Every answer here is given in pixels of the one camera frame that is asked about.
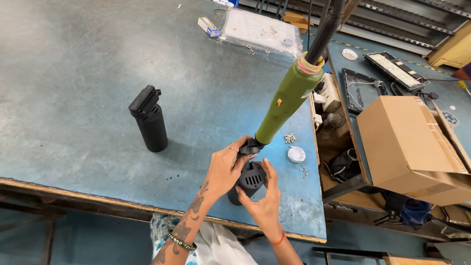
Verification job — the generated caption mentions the person's left hand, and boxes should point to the person's left hand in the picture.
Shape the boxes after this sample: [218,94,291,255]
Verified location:
[203,136,258,201]

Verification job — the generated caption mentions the person's right hand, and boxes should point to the person's right hand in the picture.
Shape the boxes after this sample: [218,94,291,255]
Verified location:
[235,158,284,240]

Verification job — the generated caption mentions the black slotted cylinder housing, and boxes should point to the black slotted cylinder housing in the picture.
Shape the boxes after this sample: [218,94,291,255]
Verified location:
[227,161,266,206]

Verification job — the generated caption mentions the black round bracket cap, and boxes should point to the black round bracket cap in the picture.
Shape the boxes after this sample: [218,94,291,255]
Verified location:
[239,137,266,156]

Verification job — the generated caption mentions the orange thread wristband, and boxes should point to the orange thread wristband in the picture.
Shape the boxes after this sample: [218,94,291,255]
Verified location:
[268,230,286,247]

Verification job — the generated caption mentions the person's white and blue clothing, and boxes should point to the person's white and blue clothing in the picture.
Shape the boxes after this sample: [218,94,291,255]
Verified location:
[150,213,259,265]

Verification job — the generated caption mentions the white round cap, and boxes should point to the white round cap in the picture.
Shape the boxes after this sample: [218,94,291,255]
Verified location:
[287,146,307,164]

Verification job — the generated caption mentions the black bag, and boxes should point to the black bag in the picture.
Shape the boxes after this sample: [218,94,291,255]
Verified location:
[323,148,363,184]

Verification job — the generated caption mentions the green electric screwdriver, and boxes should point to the green electric screwdriver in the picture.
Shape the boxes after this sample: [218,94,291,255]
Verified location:
[254,51,327,146]

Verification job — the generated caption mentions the grey plug adaptor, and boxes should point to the grey plug adaptor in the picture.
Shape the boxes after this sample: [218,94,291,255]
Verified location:
[323,112,346,129]

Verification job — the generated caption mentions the scattered screws beside bag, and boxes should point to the scattered screws beside bag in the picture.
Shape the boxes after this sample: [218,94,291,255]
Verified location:
[245,44,272,57]

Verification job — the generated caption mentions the white power strip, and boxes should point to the white power strip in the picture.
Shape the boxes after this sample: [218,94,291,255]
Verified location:
[311,71,343,128]

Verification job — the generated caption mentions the small white printed box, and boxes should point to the small white printed box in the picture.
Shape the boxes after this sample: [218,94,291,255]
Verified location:
[197,16,221,38]

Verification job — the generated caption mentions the clear bag with white tray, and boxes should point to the clear bag with white tray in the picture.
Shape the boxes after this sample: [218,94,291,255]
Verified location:
[213,7,304,60]

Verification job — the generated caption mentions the blue bag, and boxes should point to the blue bag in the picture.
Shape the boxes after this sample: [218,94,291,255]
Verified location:
[382,190,433,226]

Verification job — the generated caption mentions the brown cardboard box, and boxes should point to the brown cardboard box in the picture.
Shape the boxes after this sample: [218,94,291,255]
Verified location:
[356,95,471,207]

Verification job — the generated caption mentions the brown cardboard piece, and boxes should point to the brown cardboard piece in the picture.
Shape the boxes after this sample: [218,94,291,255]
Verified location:
[283,11,314,34]

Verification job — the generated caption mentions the black lamp panel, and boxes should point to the black lamp panel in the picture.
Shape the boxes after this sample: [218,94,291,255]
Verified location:
[364,51,430,92]

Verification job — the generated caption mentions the blue and white round sticker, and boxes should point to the blue and white round sticker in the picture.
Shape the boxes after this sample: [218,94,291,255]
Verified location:
[441,110,460,128]

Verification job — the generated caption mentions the grey metal rack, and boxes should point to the grey metal rack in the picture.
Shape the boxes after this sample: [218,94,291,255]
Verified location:
[239,0,471,56]

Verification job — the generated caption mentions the yellow wooden crate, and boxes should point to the yellow wooden crate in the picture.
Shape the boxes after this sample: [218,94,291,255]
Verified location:
[426,21,471,69]

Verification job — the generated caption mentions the green bead bracelet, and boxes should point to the green bead bracelet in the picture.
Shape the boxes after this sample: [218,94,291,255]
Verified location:
[165,228,198,252]

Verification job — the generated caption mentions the black cylinder housing with bracket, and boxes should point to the black cylinder housing with bracket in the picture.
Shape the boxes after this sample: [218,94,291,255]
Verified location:
[128,85,169,153]

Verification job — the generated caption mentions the black metal stool frame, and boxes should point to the black metal stool frame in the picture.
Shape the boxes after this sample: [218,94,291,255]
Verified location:
[312,245,454,265]

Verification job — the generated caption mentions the black rectangular lamp frame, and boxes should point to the black rectangular lamp frame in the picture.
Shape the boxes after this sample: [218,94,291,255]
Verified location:
[341,68,389,115]

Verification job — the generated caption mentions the black screwdriver hose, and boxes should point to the black screwdriver hose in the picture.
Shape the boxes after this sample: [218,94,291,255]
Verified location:
[305,0,349,66]

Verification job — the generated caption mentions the yellow handled screwdriver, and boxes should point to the yellow handled screwdriver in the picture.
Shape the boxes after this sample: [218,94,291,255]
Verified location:
[456,79,471,98]

